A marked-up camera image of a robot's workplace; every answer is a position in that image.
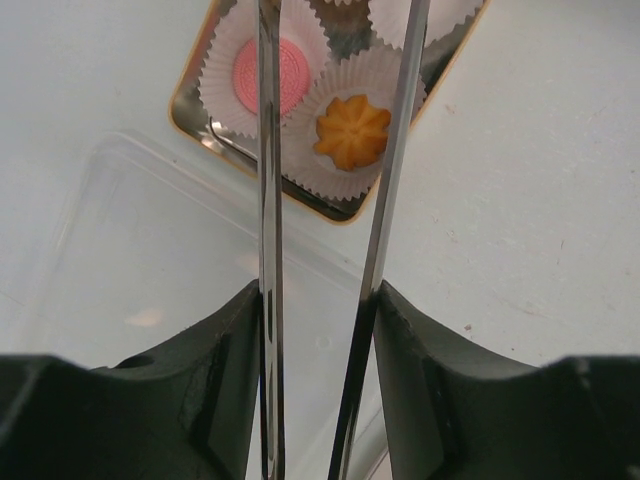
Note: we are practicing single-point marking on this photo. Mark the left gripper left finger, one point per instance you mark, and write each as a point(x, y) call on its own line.
point(183, 409)

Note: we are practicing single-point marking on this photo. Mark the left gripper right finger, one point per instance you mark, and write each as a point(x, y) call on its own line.
point(456, 410)

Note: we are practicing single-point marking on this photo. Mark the orange flower butter cookie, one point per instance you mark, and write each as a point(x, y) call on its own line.
point(352, 132)

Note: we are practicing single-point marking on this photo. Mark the metal tongs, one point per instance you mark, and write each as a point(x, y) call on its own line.
point(272, 398)

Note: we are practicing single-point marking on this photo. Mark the pink sandwich cookie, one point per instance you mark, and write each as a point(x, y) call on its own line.
point(294, 76)

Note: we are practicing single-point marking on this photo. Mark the clear plastic tray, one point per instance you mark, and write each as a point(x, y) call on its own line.
point(143, 248)

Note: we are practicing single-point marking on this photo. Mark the white paper cup front left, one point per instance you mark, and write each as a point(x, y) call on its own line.
point(372, 72)

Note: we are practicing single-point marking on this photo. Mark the white paper cup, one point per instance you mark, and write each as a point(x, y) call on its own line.
point(389, 18)
point(372, 72)
point(298, 23)

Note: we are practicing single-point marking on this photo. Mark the white paper cup back left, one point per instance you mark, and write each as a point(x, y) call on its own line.
point(298, 23)

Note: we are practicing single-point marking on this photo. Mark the gold cookie tin box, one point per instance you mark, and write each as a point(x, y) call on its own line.
point(348, 32)

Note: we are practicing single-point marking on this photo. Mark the white paper cup back right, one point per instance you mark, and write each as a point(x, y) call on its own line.
point(389, 18)

